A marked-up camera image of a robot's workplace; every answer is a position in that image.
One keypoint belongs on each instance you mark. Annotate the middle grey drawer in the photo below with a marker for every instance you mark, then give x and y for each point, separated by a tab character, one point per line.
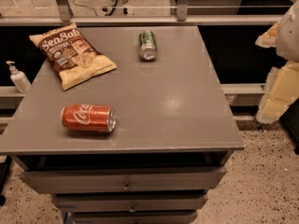
130	203

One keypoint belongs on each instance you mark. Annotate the grey drawer cabinet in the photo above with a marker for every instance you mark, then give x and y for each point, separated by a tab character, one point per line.
170	113

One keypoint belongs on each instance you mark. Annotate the bottom grey drawer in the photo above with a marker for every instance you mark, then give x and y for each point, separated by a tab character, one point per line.
160	217

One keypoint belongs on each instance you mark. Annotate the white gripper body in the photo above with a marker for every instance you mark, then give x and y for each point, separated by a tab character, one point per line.
289	36

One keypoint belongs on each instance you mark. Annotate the top grey drawer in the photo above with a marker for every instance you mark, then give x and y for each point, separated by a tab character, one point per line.
124	180

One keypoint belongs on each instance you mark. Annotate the green soda can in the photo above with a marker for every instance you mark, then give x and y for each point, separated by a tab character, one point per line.
147	46

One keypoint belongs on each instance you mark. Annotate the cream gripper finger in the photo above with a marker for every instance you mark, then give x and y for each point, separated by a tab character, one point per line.
281	90
269	38

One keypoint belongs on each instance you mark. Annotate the sea salt chips bag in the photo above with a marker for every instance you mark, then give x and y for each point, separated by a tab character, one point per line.
71	55

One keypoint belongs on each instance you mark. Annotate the white pump bottle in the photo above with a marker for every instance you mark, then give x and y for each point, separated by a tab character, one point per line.
19	79

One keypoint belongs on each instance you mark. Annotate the metal railing frame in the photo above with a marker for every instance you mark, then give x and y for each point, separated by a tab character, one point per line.
141	12

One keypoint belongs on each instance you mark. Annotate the grey drawer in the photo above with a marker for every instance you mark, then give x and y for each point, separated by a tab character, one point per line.
124	180
130	203
160	217

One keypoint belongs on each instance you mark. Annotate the red Coca-Cola can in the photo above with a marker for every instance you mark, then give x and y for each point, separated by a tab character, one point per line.
90	118

